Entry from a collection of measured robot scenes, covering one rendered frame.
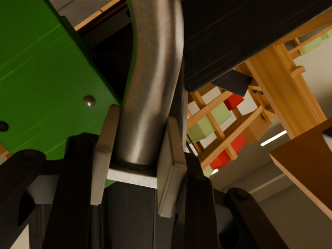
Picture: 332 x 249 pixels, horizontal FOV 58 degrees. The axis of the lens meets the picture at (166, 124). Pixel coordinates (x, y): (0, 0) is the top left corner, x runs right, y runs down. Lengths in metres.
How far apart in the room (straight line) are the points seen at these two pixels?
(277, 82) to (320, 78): 8.87
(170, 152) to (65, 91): 0.15
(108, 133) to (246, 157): 9.53
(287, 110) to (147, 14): 0.93
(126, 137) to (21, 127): 0.14
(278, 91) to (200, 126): 2.49
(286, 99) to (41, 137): 0.88
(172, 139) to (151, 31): 0.06
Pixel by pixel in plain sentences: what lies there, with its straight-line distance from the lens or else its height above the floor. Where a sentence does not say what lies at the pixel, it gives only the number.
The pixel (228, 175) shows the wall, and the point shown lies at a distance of 9.75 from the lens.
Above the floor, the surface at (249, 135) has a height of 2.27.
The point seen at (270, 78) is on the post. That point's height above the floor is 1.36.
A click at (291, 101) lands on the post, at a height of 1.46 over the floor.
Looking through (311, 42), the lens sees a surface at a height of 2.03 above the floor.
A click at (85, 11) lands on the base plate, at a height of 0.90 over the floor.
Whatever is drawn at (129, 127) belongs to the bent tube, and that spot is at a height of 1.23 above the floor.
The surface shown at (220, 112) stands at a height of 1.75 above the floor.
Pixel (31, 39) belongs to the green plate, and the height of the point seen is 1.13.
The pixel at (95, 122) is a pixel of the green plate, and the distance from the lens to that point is 0.28.
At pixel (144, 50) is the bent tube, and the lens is 0.17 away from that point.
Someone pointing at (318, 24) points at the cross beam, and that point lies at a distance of 0.73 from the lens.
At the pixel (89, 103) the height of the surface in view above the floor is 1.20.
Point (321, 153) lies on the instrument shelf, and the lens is 0.71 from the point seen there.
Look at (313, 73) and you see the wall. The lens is 9.84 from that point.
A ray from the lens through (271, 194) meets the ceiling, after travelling 7.89.
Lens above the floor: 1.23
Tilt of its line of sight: 4 degrees up
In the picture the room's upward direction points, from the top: 148 degrees clockwise
